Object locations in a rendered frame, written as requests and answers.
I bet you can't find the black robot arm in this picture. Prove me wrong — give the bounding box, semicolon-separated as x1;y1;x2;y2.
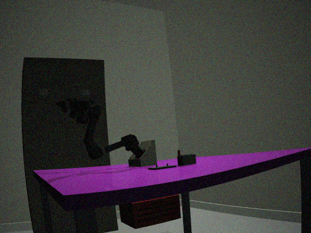
69;98;145;160

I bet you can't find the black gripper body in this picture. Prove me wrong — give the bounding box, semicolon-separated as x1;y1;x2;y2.
62;97;81;112

